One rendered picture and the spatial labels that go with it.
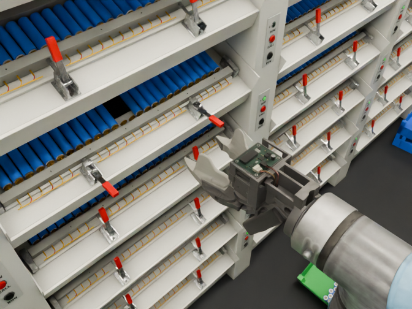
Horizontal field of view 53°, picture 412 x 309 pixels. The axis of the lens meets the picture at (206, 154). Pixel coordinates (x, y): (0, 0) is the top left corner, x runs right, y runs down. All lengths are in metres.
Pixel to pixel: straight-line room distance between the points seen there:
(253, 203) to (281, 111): 0.69
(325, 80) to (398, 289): 0.98
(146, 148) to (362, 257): 0.49
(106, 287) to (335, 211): 0.73
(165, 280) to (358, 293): 0.89
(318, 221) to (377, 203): 1.58
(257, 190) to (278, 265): 1.25
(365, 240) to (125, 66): 0.45
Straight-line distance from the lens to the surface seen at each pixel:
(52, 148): 0.82
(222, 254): 1.61
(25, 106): 0.67
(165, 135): 0.88
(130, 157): 0.84
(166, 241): 1.18
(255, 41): 0.94
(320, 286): 1.76
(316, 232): 0.53
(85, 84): 0.69
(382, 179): 2.21
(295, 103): 1.29
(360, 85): 1.72
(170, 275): 1.35
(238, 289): 1.73
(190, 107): 0.91
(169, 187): 1.03
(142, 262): 1.16
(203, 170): 0.62
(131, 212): 0.99
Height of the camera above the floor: 1.55
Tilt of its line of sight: 46 degrees down
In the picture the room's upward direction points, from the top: straight up
